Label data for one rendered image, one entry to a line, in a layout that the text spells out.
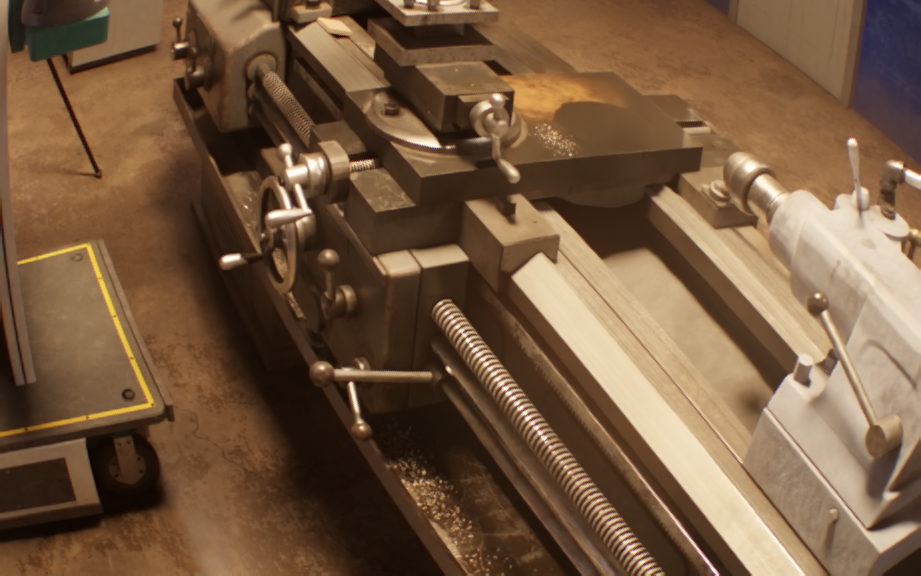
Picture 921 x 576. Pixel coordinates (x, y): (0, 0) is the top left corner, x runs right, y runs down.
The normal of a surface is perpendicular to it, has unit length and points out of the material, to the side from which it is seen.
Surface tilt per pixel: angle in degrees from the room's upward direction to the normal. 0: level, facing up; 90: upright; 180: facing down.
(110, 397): 0
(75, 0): 70
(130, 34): 90
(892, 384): 76
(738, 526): 36
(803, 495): 90
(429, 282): 90
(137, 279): 0
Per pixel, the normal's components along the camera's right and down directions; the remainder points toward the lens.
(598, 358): -0.46, -0.58
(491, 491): 0.09, -0.83
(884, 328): -0.88, 0.04
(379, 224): 0.42, 0.54
